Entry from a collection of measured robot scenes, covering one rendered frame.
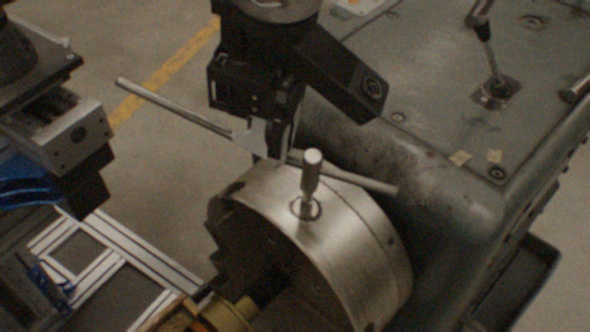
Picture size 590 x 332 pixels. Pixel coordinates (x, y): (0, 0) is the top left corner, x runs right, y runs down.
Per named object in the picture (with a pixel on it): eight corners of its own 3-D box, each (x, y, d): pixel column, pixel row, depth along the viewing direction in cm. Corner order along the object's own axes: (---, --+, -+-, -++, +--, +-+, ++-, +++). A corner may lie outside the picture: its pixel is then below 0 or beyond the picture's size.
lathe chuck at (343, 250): (246, 229, 96) (246, 121, 71) (373, 346, 85) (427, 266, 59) (211, 258, 92) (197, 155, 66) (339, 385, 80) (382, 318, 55)
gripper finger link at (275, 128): (274, 135, 53) (280, 73, 46) (289, 139, 53) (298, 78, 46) (259, 165, 50) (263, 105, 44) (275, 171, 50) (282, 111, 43)
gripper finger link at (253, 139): (237, 152, 57) (238, 94, 50) (285, 168, 57) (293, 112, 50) (227, 171, 56) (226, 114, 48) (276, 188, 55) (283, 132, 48)
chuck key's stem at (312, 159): (315, 206, 64) (325, 150, 55) (311, 219, 63) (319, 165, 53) (300, 201, 64) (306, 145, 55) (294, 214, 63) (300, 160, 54)
